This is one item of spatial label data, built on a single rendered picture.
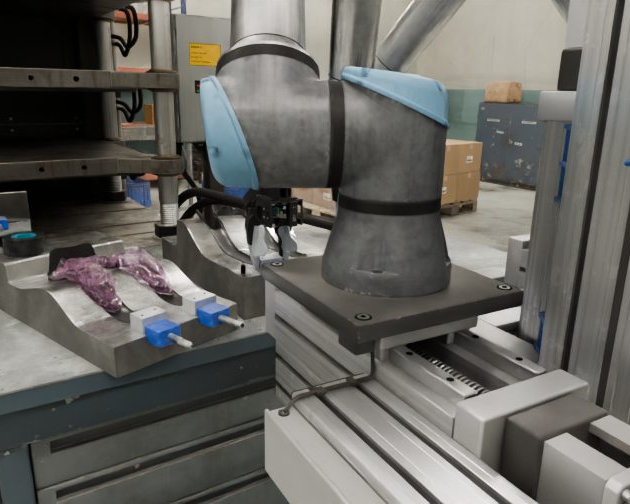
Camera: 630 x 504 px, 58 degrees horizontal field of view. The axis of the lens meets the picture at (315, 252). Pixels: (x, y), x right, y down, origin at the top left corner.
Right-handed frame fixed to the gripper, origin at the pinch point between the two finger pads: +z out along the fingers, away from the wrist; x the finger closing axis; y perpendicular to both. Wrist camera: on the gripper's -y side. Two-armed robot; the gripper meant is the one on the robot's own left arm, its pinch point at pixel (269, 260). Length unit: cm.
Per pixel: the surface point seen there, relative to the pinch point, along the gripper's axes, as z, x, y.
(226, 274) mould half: 3.5, -6.9, -5.9
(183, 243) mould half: 2.8, -7.0, -31.0
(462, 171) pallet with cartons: 46, 397, -314
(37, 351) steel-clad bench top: 10.9, -44.0, -3.5
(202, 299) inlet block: 2.8, -17.5, 7.1
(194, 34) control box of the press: -50, 19, -85
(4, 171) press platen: -11, -40, -79
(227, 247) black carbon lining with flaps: 2.3, 0.1, -20.8
